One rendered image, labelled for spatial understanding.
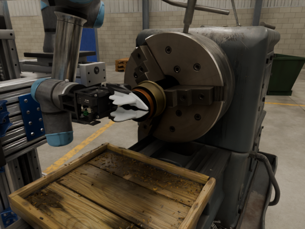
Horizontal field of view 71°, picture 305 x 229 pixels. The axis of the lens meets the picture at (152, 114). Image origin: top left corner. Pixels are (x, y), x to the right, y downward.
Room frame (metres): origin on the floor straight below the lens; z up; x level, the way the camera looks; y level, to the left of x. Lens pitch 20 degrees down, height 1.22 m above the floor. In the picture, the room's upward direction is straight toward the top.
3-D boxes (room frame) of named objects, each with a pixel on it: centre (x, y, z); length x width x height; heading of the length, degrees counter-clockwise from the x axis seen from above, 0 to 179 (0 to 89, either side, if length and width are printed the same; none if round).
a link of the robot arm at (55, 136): (0.60, 0.28, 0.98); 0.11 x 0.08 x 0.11; 21
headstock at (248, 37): (0.98, -0.27, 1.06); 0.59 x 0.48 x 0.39; 148
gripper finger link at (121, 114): (0.44, 0.06, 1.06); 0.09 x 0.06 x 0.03; 57
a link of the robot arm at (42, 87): (0.58, 0.28, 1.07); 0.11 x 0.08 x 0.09; 57
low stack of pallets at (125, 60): (8.92, 0.91, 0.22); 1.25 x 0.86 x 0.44; 166
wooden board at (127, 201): (0.40, 0.08, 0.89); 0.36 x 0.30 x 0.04; 58
